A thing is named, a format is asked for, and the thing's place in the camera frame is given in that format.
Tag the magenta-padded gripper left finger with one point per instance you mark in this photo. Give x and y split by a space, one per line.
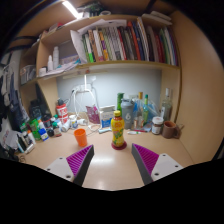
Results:
63 166

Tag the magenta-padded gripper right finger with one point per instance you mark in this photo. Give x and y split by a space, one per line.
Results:
160 165

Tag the yellow-labelled tea drink bottle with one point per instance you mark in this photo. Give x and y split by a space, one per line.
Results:
117 131

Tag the orange plastic cup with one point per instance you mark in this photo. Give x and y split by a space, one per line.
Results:
80 138

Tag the brown ceramic mug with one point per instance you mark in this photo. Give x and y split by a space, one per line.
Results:
170 130

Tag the dark bottle with green cap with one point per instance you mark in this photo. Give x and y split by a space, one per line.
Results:
57 130

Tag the brown jar with white lid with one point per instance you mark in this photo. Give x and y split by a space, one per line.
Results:
157 126

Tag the white bottle with blue cap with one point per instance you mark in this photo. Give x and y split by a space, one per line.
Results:
43 132

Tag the flat round red coaster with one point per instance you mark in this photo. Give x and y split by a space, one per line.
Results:
124 146

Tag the white and green tube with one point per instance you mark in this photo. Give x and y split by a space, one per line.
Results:
134 132

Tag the white bottle with blue label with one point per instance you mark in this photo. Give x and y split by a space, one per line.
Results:
73 122

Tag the small green plastic bottle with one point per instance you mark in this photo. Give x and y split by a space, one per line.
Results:
34 128

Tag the white charger block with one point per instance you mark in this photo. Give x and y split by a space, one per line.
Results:
82 122

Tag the red and white canister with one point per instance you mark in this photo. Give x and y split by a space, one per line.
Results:
62 113

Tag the white brush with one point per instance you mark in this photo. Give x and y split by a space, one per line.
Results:
104 130

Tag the clear bottle with green cap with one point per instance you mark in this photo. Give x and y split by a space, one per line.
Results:
145 111

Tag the clear glass bottle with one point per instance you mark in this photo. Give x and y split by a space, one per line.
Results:
166 106

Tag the magenta snack pouch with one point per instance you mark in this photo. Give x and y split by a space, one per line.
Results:
92 115

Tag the blue and white carton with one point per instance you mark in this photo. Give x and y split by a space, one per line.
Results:
106 116

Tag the tall green bottle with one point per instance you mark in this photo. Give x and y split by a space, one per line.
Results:
120 101

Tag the white power strip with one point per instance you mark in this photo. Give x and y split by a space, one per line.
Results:
83 88

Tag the dark hanging clothes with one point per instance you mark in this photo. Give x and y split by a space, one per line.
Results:
8 96

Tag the wooden shelf unit with books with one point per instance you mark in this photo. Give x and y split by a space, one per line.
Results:
116 40

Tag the white ceiling light tube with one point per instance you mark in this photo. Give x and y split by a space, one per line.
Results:
71 9

